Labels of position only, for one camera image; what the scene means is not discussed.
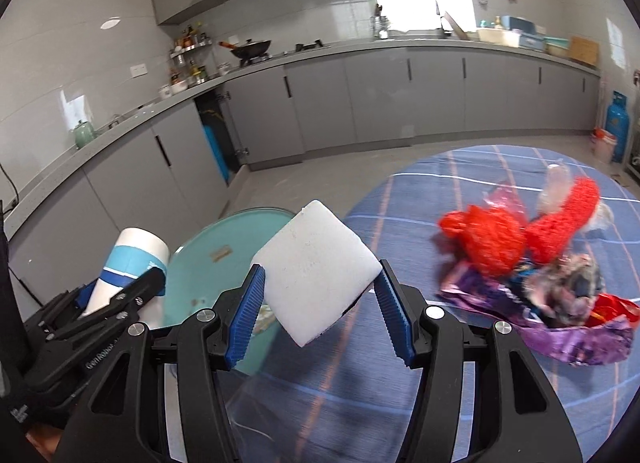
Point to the blue gas cylinder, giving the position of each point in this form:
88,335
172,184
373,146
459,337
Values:
618,125
216,155

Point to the blue plaid tablecloth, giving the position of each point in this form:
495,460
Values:
450,183

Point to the white and blue paper cup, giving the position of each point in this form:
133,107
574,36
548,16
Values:
132,255

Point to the blue storage box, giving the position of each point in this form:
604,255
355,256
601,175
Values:
522,30

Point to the teal enamel basin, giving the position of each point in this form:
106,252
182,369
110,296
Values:
200,268

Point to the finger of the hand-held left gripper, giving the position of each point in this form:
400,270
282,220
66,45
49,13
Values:
86,295
147,283

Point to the pink cellophane wrapper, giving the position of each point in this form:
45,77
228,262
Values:
502,205

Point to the grey kitchen base cabinets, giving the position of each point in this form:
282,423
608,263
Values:
380,93

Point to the metal spice rack with bottles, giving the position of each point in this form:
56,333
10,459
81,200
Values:
187,50

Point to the white wall socket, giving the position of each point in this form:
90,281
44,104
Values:
139,70

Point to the red foam fruit net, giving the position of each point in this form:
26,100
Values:
562,223
482,240

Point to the black wok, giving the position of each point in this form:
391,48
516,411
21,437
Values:
252,49

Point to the dark crumpled wrapper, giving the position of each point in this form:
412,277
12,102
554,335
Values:
575,285

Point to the kitchen faucet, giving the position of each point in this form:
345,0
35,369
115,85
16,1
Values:
439,18

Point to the white plastic tub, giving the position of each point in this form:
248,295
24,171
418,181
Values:
497,37

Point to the clear plastic bag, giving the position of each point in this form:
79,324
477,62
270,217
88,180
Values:
554,188

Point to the white bin with red bag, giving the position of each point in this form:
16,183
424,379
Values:
604,145

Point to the white ceramic pot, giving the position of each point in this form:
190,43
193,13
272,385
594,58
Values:
172,89

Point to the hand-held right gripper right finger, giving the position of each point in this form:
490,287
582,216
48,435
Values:
395,315

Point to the green teapot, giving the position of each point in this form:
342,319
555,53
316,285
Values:
84,135

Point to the purple foil wrapper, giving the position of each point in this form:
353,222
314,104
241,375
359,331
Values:
505,308

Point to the leaning wooden board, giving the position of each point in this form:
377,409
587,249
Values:
456,25

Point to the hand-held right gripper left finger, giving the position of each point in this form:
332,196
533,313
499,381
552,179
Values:
244,315

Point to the wooden cutting board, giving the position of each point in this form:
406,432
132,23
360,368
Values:
584,51

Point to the gas hob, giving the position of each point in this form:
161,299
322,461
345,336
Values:
307,46

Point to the metal utensil holder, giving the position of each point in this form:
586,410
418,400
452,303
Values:
381,23

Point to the white foam block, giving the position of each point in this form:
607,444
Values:
315,268

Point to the red foil wrapper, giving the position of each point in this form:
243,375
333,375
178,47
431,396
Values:
610,310

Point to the teal plastic tray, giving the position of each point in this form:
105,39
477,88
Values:
556,46

